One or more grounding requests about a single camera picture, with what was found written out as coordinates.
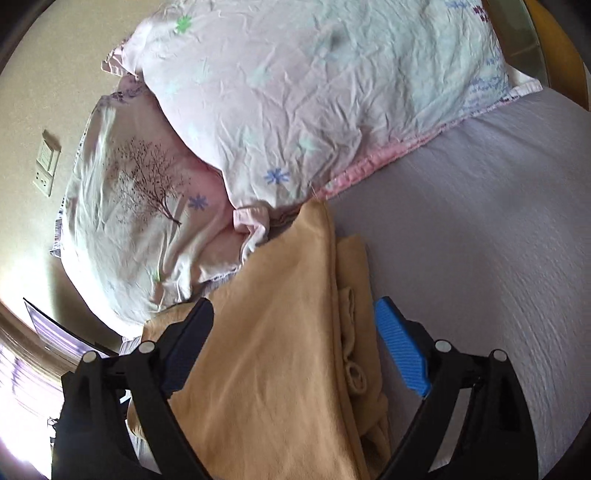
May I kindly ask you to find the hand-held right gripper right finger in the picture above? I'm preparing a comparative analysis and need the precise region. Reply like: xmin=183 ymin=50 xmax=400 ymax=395
xmin=375 ymin=298 xmax=540 ymax=480

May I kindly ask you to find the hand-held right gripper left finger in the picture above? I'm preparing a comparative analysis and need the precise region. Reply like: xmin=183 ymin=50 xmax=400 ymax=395
xmin=52 ymin=298 xmax=215 ymax=480

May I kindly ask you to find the tan cloth garment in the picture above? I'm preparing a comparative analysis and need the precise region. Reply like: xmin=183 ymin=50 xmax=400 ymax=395
xmin=127 ymin=200 xmax=392 ymax=480

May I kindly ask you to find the grey bed sheet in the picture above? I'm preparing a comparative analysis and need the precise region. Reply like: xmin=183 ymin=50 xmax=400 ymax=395
xmin=117 ymin=88 xmax=591 ymax=480

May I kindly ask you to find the pink tree print pillow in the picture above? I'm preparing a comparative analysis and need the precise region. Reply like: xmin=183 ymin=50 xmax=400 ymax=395
xmin=48 ymin=74 xmax=271 ymax=326

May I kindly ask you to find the white floral pillow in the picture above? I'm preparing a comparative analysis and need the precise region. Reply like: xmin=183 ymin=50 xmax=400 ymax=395
xmin=102 ymin=0 xmax=543 ymax=215

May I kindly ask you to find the wooden headboard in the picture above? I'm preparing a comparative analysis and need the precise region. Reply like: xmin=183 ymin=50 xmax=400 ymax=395
xmin=480 ymin=0 xmax=591 ymax=112

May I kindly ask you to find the white wall socket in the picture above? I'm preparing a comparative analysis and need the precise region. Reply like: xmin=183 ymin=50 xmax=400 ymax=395
xmin=32 ymin=167 xmax=55 ymax=198

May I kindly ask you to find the white wall switch plate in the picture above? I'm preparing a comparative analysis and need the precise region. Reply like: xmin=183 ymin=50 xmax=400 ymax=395
xmin=36 ymin=130 xmax=62 ymax=172

